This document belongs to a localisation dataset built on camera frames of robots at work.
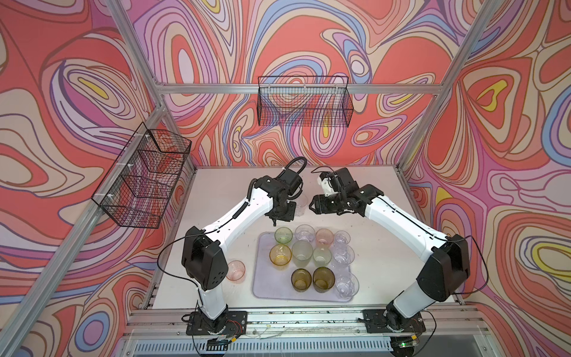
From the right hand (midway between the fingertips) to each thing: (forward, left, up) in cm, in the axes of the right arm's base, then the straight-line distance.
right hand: (317, 211), depth 82 cm
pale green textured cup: (-11, -2, -16) cm, 20 cm away
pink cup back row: (-4, -4, -14) cm, 15 cm away
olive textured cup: (-20, +7, -15) cm, 26 cm away
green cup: (-3, +13, -13) cm, 18 cm away
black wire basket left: (+7, +63, +11) cm, 65 cm away
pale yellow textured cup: (-11, +6, -12) cm, 17 cm away
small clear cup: (-5, -10, -11) cm, 16 cm away
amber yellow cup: (-11, +15, -14) cm, 23 cm away
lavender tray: (-19, +18, -17) cm, 31 cm away
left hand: (-2, +11, -1) cm, 11 cm away
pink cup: (-16, +32, -16) cm, 39 cm away
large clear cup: (-22, -10, -17) cm, 29 cm away
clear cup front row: (-2, +4, -13) cm, 14 cm away
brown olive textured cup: (-20, -1, -16) cm, 25 cm away
